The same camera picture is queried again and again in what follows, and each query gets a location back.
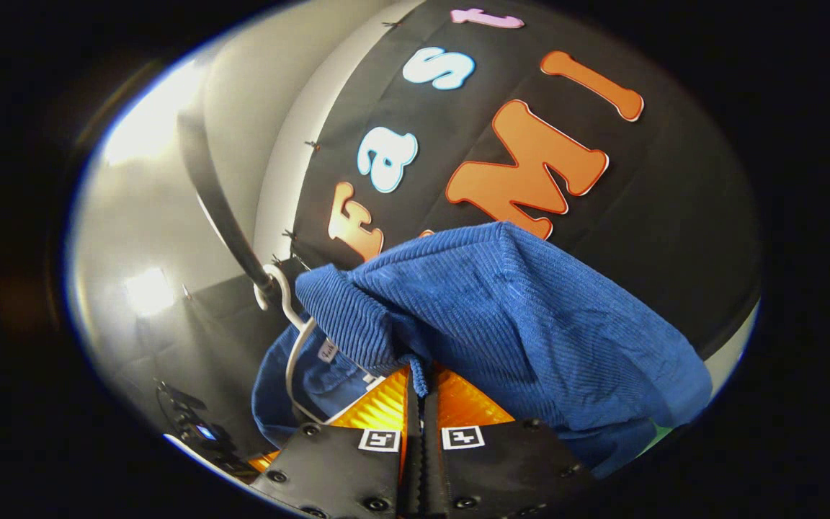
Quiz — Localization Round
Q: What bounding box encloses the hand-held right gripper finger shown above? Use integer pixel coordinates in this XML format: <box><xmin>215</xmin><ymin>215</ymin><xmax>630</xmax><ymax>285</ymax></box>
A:
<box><xmin>251</xmin><ymin>366</ymin><xmax>423</xmax><ymax>519</ymax></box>
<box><xmin>424</xmin><ymin>364</ymin><xmax>596</xmax><ymax>519</ymax></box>

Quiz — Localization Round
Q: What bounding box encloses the blue corduroy jacket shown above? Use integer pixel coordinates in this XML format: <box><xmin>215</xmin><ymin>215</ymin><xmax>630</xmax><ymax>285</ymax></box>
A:
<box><xmin>251</xmin><ymin>221</ymin><xmax>713</xmax><ymax>480</ymax></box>

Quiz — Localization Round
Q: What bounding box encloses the white plastic hanger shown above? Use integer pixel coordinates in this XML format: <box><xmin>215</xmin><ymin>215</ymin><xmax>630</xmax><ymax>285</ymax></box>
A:
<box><xmin>255</xmin><ymin>263</ymin><xmax>387</xmax><ymax>426</ymax></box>

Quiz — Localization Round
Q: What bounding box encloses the black metal clothes rack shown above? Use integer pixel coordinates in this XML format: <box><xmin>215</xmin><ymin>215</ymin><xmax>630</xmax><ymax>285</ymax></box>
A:
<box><xmin>176</xmin><ymin>101</ymin><xmax>282</xmax><ymax>307</ymax></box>

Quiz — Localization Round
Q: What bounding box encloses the small ceiling light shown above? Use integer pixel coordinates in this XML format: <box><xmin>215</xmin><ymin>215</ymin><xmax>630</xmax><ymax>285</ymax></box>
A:
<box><xmin>125</xmin><ymin>267</ymin><xmax>176</xmax><ymax>318</ymax></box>

